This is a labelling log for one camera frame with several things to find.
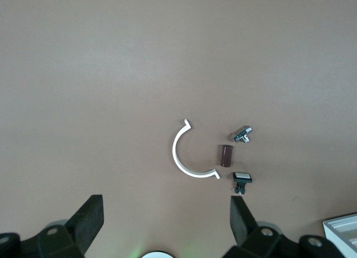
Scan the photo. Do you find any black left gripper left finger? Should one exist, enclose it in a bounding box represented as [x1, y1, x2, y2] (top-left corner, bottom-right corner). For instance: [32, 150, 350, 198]
[36, 194, 105, 258]

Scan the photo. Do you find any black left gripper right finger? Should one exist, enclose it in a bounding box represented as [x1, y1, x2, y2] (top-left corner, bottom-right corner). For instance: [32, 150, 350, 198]
[230, 195, 282, 258]

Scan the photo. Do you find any white drawer cabinet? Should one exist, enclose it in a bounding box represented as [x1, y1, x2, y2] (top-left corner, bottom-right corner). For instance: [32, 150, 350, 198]
[322, 212, 357, 258]

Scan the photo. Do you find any brown cylindrical capacitor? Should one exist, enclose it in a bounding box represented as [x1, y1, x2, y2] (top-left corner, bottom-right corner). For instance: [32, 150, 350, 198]
[218, 144, 234, 169]

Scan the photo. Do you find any chrome valve fitting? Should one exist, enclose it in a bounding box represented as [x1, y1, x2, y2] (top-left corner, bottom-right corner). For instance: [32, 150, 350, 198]
[230, 125, 254, 144]

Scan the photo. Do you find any white rectangular push button switch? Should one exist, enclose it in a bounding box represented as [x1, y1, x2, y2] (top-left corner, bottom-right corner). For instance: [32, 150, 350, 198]
[230, 171, 254, 197]

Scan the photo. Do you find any white half ring clamp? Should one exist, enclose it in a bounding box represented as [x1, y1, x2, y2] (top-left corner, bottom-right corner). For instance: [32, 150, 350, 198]
[172, 118, 221, 180]

